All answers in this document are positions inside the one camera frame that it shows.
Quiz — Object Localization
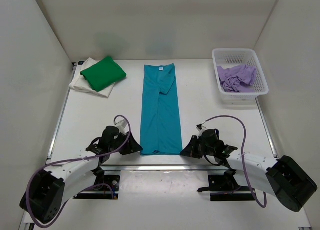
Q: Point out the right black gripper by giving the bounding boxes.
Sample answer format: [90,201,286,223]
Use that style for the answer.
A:
[180,136,215,160]

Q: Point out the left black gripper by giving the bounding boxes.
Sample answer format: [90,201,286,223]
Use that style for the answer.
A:
[110,131,143,156]

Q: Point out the teal t-shirt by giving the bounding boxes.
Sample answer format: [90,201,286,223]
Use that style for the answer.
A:
[140,63,183,156]

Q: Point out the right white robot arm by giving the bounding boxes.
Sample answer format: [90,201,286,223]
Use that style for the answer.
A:
[180,129,318,212]

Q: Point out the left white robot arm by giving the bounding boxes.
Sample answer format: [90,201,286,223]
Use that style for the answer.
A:
[19,126,143,225]

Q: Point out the folded green t-shirt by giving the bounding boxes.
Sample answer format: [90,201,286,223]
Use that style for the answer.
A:
[80,56,127,92]

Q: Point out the folded white t-shirt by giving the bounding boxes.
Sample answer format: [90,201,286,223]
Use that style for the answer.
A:
[69,57,115,99]

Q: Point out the crumpled lilac t-shirt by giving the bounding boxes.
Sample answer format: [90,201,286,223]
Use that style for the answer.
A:
[217,64,257,93]

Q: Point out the white plastic basket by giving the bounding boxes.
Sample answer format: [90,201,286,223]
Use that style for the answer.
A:
[212,48,269,102]

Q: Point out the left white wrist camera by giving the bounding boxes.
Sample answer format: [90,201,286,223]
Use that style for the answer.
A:
[114,119,128,135]

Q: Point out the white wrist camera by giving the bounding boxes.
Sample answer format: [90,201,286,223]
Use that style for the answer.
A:
[196,122,207,138]
[114,119,128,135]

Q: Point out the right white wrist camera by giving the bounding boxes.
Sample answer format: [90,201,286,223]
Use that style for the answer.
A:
[196,122,207,138]

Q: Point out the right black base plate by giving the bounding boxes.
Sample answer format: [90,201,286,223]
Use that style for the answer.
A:
[197,170,255,202]

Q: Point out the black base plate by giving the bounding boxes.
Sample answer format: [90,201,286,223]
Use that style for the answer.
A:
[197,170,255,202]
[73,170,121,200]

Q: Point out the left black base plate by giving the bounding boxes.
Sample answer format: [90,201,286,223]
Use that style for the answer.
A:
[73,170,121,200]

